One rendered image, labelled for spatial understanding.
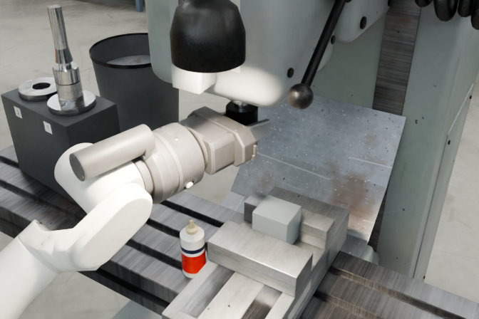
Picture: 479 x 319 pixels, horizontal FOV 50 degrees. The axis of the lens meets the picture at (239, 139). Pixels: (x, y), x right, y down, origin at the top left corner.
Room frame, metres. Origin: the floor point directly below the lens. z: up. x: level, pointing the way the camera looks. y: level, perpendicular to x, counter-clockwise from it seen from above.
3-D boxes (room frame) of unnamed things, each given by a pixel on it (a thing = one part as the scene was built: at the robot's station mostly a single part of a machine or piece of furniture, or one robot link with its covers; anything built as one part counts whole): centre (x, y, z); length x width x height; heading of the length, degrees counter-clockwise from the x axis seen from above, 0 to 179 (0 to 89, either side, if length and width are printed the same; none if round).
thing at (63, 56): (0.89, 0.32, 1.28); 0.03 x 0.03 x 0.11
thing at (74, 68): (0.89, 0.32, 1.22); 0.05 x 0.05 x 0.01
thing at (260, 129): (0.63, -0.02, 1.23); 0.06 x 0.02 x 0.03; 134
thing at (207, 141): (0.59, 0.06, 1.23); 0.13 x 0.12 x 0.10; 44
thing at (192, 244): (0.64, 0.08, 1.01); 0.04 x 0.04 x 0.11
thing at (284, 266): (0.58, -0.03, 1.05); 0.15 x 0.06 x 0.04; 60
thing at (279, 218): (0.62, -0.06, 1.07); 0.06 x 0.05 x 0.06; 60
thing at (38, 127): (0.92, 0.36, 1.06); 0.22 x 0.12 x 0.20; 52
